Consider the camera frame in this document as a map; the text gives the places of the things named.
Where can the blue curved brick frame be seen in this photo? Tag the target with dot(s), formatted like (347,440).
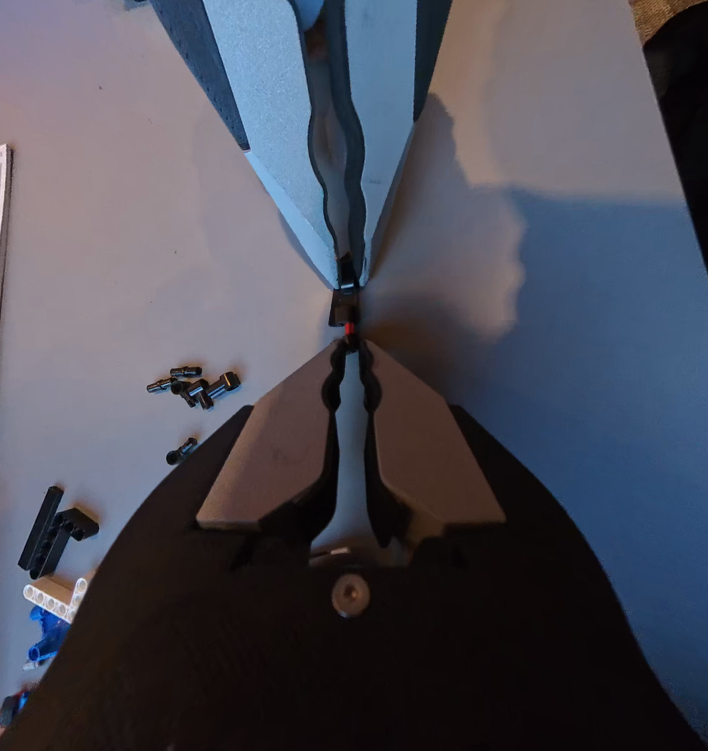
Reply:
(45,633)

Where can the black L-shaped beam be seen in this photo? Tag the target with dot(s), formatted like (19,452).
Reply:
(72,525)

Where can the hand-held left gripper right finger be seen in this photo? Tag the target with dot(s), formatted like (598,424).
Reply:
(430,463)

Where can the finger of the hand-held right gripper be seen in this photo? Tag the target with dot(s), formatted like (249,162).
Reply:
(389,88)
(271,117)

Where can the pile of mixed toy bricks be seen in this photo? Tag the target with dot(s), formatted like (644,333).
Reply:
(7,713)

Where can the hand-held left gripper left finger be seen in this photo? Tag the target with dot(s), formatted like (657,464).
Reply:
(271,457)

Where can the cluster of black pins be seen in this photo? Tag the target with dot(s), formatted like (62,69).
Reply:
(195,387)

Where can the person's dark clothing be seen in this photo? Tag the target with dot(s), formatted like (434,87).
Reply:
(700,146)

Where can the black connector pin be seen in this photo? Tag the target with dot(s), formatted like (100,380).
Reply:
(180,452)

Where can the white L-shaped beam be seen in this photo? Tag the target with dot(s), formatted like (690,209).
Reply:
(48,595)

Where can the small black brick assembly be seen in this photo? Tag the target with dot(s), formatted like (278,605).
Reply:
(345,305)

